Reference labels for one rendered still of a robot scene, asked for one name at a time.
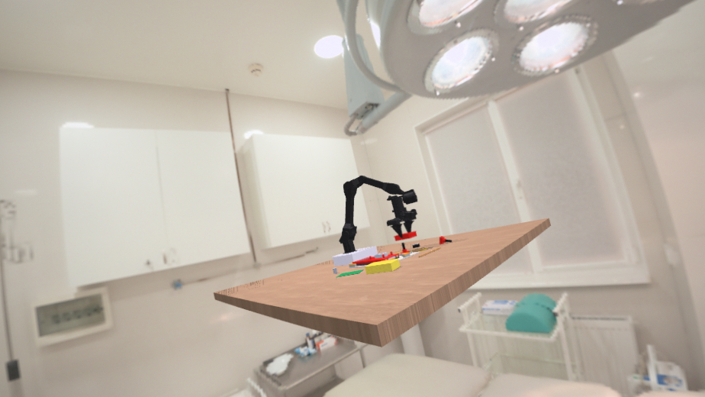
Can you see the yellow flat block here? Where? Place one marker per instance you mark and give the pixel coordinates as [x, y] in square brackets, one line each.
[382, 266]

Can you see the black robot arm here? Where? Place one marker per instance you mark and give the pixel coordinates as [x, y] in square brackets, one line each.
[350, 189]

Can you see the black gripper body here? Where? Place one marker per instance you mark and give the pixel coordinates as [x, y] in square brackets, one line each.
[397, 220]

